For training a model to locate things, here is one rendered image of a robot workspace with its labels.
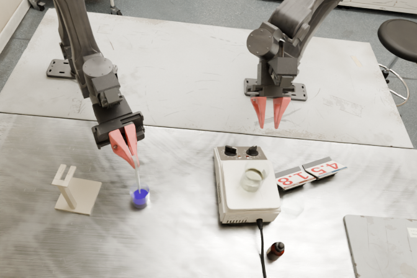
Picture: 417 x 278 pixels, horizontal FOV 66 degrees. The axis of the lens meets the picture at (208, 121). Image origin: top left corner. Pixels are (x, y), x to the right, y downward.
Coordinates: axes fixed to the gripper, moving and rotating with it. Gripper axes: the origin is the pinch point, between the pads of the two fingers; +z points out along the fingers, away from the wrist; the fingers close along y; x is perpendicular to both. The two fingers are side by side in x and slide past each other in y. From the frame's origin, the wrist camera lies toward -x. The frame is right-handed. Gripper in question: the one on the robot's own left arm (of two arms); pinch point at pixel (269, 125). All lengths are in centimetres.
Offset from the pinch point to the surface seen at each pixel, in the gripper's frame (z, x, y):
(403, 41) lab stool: -43, 82, 100
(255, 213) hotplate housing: 19.2, -5.7, -4.5
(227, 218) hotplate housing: 20.5, -4.4, -10.4
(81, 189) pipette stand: 16.1, 4.9, -43.4
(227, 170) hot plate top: 10.6, -1.6, -10.1
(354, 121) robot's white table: -0.9, 17.9, 33.0
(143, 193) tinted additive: 16.4, 2.2, -29.1
